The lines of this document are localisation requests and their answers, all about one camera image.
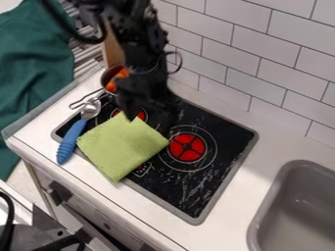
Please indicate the toy sink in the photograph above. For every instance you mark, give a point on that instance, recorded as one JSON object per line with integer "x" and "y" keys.
{"x": 301, "y": 212}

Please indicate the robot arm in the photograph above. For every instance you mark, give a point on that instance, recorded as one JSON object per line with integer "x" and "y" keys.
{"x": 131, "y": 19}

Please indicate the teal fabric sheet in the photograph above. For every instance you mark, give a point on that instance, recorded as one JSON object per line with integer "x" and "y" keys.
{"x": 30, "y": 65}

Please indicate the brown wooden board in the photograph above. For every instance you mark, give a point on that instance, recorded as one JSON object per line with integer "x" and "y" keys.
{"x": 112, "y": 49}

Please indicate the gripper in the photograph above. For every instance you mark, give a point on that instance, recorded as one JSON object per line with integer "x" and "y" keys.
{"x": 144, "y": 75}

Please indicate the green cloth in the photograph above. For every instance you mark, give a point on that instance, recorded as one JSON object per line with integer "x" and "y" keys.
{"x": 120, "y": 147}

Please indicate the silver pot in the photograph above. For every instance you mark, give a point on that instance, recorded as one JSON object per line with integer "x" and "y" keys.
{"x": 104, "y": 83}

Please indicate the toy stove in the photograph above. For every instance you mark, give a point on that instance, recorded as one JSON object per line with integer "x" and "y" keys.
{"x": 205, "y": 183}

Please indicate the orange toy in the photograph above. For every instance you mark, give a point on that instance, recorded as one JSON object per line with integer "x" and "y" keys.
{"x": 111, "y": 85}

